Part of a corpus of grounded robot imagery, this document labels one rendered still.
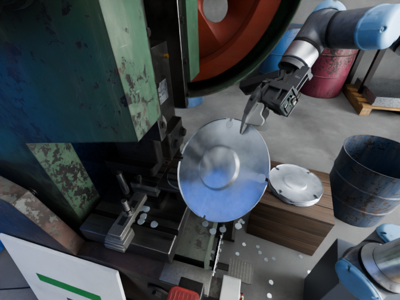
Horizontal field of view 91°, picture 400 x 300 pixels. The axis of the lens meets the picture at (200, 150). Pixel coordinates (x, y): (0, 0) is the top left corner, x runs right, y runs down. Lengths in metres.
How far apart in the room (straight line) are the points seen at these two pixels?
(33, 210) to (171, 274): 0.43
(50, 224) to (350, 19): 0.92
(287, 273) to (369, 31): 1.20
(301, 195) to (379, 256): 0.58
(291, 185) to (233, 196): 0.75
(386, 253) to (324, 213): 0.58
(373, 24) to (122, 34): 0.44
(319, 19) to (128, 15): 0.42
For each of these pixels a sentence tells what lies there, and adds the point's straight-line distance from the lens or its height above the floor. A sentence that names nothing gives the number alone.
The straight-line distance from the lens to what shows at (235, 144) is 0.54.
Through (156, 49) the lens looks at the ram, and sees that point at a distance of 0.50.
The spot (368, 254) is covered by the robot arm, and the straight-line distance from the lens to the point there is 0.74.
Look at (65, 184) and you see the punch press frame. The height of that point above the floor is 0.84.
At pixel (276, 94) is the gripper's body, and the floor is 1.06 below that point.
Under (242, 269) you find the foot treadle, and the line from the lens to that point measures 1.18.
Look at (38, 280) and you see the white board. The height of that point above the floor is 0.36.
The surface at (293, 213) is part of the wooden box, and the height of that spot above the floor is 0.34.
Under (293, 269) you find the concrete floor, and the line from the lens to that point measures 1.43.
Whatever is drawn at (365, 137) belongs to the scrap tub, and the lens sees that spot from 1.74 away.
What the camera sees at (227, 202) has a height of 0.83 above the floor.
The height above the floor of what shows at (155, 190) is 0.77.
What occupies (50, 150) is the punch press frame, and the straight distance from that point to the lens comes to 0.63.
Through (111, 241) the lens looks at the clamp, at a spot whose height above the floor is 0.73.
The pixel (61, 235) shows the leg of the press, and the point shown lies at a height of 0.68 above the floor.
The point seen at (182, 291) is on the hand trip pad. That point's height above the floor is 0.76.
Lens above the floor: 1.26
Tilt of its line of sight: 38 degrees down
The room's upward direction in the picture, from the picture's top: 2 degrees counter-clockwise
